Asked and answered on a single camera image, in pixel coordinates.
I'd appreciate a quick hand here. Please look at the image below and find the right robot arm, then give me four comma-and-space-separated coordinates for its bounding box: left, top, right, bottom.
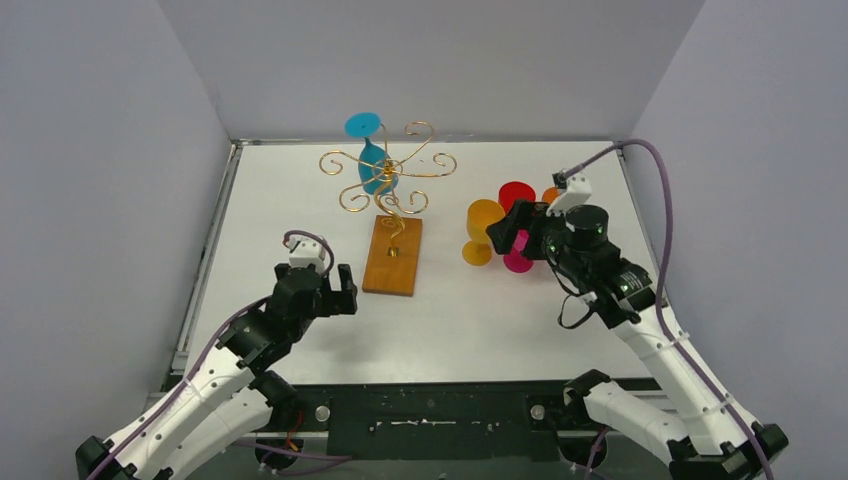
486, 201, 789, 479

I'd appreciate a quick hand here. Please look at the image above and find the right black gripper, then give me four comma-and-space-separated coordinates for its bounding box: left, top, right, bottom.
488, 195, 589, 279

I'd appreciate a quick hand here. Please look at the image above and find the blue wine glass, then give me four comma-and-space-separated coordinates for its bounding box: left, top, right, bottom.
344, 112, 398, 195

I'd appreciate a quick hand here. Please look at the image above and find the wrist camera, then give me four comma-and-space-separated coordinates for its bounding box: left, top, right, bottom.
546, 172, 593, 217
283, 234, 329, 274

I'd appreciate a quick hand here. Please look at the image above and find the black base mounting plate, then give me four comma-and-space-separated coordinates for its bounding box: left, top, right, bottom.
162, 374, 730, 465

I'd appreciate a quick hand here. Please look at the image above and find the orange wine glass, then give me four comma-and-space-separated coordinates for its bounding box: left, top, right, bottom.
541, 187, 560, 204

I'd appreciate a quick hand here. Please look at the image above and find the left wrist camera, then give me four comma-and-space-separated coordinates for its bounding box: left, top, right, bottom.
283, 234, 329, 274

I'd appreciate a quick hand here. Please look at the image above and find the gold wire rack wooden base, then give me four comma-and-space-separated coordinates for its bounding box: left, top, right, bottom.
319, 120, 458, 297

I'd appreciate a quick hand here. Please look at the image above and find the yellow wine glass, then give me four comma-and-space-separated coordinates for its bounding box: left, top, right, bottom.
462, 199, 505, 266

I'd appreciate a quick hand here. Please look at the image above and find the red wine glass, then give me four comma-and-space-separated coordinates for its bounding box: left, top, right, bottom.
498, 181, 536, 213

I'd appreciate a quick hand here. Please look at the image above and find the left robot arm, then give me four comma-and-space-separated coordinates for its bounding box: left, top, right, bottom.
75, 263, 358, 479

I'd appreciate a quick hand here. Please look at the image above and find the magenta wine glass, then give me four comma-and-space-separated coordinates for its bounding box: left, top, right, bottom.
503, 230, 534, 274

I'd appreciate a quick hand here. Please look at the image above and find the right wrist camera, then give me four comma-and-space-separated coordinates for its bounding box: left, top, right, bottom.
546, 172, 593, 217

